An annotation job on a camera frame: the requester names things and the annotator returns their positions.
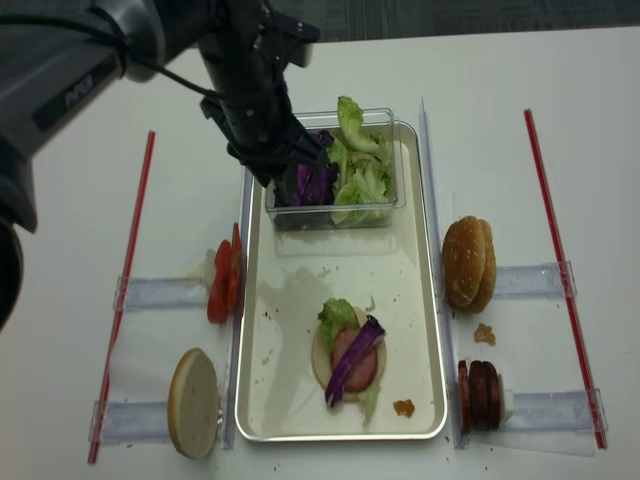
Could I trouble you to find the clear rail left long strip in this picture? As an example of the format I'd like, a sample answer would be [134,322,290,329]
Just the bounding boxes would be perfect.
[219,164,255,450]

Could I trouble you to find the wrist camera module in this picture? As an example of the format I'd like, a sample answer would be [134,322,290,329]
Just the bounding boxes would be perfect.
[261,11,320,68]

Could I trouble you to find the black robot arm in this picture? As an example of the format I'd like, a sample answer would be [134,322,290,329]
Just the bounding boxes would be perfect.
[1,1,327,319]

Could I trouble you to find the bun half on left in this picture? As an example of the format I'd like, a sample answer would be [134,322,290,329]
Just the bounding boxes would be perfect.
[167,348,220,460]

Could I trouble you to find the clear plastic salad box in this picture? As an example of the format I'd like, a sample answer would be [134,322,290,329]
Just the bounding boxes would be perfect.
[264,108,404,231]

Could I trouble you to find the right red straw rail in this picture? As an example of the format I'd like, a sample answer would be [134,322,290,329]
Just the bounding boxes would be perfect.
[523,109,608,450]

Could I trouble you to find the white tomato holder block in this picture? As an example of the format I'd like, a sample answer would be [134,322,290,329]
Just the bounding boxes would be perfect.
[186,249,216,289]

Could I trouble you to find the crumb piece on table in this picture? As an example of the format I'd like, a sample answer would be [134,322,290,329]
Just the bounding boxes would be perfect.
[473,323,496,346]

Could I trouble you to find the purple cabbage leaves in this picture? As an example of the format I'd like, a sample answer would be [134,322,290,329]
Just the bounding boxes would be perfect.
[274,155,339,207]

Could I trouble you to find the tomato slices stack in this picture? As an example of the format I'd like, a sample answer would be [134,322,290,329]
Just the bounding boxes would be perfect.
[207,223,242,324]

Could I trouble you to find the white metal tray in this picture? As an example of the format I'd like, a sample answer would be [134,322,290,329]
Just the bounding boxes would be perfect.
[235,123,447,442]

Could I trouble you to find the clear rail left upper crossbar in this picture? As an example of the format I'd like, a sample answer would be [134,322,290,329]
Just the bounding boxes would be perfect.
[113,277,209,312]

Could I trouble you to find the clear rail long strip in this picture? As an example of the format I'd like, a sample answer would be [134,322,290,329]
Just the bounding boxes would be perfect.
[418,99,469,450]
[219,164,255,450]

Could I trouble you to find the clear rail right upper crossbar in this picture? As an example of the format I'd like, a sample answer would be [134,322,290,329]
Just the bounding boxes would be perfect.
[493,262,577,300]

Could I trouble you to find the lettuce leaf on bun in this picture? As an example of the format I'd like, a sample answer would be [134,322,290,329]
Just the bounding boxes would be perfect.
[317,298,360,352]

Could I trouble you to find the clear rail right lower crossbar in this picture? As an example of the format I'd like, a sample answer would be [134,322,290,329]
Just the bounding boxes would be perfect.
[501,389,608,432]

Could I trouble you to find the ham slice on bun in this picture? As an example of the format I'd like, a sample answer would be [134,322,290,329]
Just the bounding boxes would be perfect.
[331,328,378,393]

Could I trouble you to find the clear rail right long strip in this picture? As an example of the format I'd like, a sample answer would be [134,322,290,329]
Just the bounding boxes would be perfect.
[418,99,469,450]

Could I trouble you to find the green lettuce leaves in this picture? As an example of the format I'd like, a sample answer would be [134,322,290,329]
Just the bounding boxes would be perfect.
[327,96,393,227]

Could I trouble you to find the clear rail crossbar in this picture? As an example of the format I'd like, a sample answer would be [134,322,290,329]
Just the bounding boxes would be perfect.
[89,401,170,444]
[493,262,577,300]
[113,277,209,312]
[501,389,608,432]

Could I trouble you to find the red straw rail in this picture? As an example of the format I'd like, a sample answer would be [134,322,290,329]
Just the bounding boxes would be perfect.
[523,109,608,450]
[87,130,156,466]

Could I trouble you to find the left red straw rail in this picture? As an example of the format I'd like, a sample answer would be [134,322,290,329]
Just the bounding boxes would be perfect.
[87,130,156,466]

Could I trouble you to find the clear rail left lower crossbar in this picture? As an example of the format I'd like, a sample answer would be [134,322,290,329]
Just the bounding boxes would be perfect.
[89,401,170,444]

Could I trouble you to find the purple cabbage strip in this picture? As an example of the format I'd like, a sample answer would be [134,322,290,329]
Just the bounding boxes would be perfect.
[325,315,386,408]

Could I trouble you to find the sesame burger buns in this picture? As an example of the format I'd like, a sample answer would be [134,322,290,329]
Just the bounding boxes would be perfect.
[441,216,497,314]

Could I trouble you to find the dark meat patties stack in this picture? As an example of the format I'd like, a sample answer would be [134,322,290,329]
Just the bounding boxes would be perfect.
[457,360,503,434]

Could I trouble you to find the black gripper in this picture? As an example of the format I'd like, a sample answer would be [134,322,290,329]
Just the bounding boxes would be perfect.
[199,31,324,206]

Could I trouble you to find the bun base on tray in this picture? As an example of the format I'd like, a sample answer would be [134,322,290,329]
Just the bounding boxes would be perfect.
[311,306,386,409]

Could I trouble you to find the orange crumb on tray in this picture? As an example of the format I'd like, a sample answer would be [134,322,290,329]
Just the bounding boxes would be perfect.
[393,399,415,418]

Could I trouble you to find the white patty holder block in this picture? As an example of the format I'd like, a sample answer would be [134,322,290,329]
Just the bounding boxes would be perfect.
[499,387,515,427]

